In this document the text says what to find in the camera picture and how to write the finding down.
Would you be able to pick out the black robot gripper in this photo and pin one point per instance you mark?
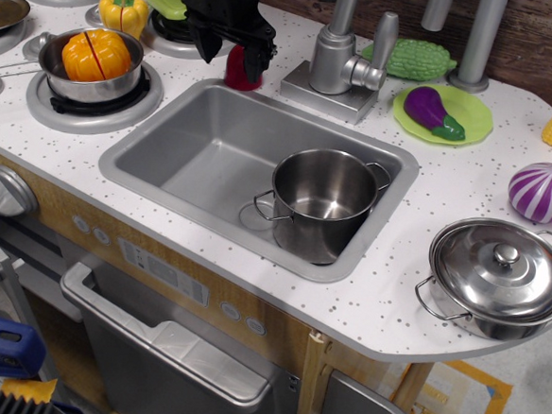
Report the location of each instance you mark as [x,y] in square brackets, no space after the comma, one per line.
[238,21]

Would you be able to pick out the red toy sweet potato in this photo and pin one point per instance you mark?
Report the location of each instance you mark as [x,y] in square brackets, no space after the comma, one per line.
[235,74]

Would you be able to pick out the grey toy sink basin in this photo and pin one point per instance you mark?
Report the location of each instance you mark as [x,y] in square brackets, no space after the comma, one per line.
[209,155]

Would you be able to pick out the steel pot in sink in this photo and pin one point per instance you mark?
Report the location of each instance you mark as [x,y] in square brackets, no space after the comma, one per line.
[321,197]

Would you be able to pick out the back right stove burner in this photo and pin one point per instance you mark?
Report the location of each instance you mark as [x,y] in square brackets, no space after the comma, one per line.
[169,37]

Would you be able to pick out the silver toy faucet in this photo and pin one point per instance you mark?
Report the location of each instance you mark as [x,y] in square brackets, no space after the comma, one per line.
[337,80]

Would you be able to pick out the yellow toy bell pepper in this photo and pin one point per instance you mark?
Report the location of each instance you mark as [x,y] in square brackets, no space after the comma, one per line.
[128,16]

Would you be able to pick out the orange toy pumpkin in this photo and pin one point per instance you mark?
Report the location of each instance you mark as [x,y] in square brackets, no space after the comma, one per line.
[95,55]

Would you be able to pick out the green toy bitter gourd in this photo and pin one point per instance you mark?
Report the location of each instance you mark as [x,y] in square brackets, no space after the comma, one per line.
[419,60]

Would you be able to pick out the steel saucepan on burner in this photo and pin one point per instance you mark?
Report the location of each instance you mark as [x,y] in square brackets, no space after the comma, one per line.
[49,62]

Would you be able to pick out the front left stove burner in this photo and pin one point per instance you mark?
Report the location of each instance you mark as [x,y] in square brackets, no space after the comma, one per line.
[66,115]

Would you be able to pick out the purple toy eggplant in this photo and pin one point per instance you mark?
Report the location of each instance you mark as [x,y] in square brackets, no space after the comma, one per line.
[424,106]

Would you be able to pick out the small silver stove knob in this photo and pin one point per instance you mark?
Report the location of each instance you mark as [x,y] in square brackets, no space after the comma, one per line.
[32,48]

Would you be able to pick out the steel lid at left edge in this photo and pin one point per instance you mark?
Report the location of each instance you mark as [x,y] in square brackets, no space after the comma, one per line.
[13,12]

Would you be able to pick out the light green plastic plate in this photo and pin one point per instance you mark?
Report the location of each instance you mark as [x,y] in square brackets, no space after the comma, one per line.
[472,114]

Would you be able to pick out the silver oven knob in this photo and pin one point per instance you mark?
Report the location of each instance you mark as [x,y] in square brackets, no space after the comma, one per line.
[16,197]

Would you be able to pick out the grey toy dishwasher door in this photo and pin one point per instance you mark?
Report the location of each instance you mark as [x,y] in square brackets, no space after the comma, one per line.
[156,358]

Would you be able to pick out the purple striped toy onion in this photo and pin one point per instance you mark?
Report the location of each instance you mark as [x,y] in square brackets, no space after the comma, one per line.
[530,192]

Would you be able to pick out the steel pan lid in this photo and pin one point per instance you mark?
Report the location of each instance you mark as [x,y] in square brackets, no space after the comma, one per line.
[495,269]

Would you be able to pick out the steel lidded pan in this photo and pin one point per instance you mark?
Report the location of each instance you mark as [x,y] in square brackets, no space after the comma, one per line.
[441,306]

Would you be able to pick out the blue clamp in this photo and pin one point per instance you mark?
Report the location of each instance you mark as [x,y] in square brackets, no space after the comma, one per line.
[22,351]

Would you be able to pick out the grey hanging post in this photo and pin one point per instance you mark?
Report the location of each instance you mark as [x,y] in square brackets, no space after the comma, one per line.
[435,14]

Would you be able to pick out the grey post with base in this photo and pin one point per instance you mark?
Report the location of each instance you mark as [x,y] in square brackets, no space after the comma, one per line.
[470,74]

